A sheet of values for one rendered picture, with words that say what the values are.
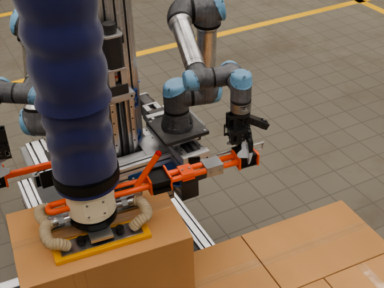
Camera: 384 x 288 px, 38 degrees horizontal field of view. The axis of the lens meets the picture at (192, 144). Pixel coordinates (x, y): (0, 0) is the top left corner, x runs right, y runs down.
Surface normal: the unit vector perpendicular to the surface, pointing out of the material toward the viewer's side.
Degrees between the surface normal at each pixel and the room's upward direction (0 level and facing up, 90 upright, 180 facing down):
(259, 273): 0
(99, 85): 99
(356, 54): 0
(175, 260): 90
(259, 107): 0
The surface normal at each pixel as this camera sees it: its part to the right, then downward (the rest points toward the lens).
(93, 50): 0.81, 0.52
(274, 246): -0.03, -0.82
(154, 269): 0.37, 0.51
